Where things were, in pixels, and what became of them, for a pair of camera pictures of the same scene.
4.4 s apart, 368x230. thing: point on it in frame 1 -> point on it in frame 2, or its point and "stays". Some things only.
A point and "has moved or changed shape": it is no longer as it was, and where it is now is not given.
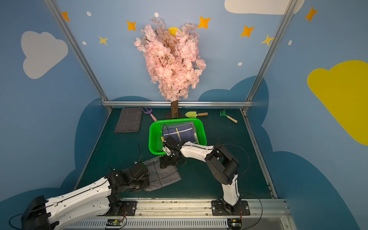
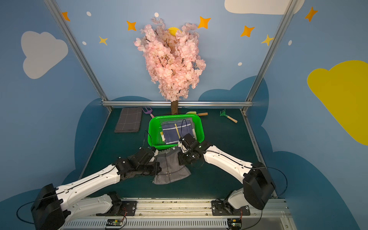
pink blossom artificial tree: [172, 60] stays
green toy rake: [223, 113] stays
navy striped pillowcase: [182, 132] has moved or changed shape
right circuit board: [234, 224] stays
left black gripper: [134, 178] -> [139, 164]
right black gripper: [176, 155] -> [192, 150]
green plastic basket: [155, 136] has moved or changed shape
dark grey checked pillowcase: [129, 120] stays
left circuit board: [114, 222] stays
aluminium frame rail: [178, 104] stays
